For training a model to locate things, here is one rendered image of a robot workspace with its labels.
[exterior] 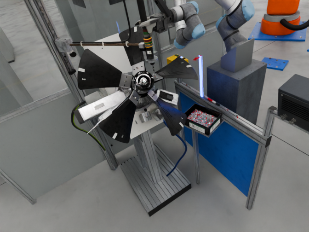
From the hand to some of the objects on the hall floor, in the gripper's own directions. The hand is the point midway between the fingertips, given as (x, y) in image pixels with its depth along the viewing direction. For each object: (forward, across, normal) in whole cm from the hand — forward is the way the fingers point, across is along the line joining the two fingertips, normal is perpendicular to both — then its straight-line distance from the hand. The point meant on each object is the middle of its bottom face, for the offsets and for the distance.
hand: (139, 23), depth 103 cm
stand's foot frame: (+10, +20, -150) cm, 152 cm away
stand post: (+10, +10, -150) cm, 151 cm away
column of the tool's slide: (+38, +59, -150) cm, 166 cm away
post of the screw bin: (-21, -11, -150) cm, 152 cm away
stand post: (+10, +33, -150) cm, 154 cm away
